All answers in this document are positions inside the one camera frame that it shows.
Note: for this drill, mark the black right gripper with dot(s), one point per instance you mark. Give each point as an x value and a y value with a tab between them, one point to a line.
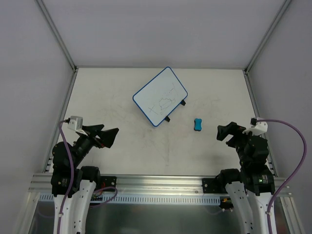
234	138

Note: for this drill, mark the right aluminium frame post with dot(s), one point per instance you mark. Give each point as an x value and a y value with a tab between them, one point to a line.
276	20

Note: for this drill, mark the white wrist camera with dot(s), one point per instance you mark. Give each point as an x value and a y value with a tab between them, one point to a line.
76	124
258	127

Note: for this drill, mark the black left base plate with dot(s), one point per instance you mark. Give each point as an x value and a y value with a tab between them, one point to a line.
108	182

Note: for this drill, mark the white slotted cable duct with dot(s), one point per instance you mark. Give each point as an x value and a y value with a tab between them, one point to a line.
167	199

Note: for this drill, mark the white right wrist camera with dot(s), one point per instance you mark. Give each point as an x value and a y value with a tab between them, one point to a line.
258	127

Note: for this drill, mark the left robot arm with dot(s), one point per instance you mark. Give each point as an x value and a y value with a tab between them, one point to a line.
73	186

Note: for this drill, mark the aluminium frame post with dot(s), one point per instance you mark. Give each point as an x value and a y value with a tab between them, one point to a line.
45	12
276	20

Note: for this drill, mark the left aluminium frame post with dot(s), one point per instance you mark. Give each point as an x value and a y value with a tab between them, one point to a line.
45	12

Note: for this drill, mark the blue-framed small whiteboard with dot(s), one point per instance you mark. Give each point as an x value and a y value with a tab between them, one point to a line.
160	96

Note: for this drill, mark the blue whiteboard eraser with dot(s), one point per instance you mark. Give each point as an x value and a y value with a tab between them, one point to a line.
197	124

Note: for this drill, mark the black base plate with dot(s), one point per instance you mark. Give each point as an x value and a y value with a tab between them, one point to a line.
212	186
108	182

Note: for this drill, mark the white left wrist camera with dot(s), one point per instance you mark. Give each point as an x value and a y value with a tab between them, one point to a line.
76	124

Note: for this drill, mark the aluminium front rail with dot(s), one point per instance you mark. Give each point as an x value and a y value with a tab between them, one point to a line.
146	185

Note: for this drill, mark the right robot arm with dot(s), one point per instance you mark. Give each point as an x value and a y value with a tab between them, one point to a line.
252	186

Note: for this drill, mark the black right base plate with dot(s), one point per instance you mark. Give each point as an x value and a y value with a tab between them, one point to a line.
212	186

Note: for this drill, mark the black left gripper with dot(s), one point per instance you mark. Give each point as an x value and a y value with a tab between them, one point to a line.
95	137

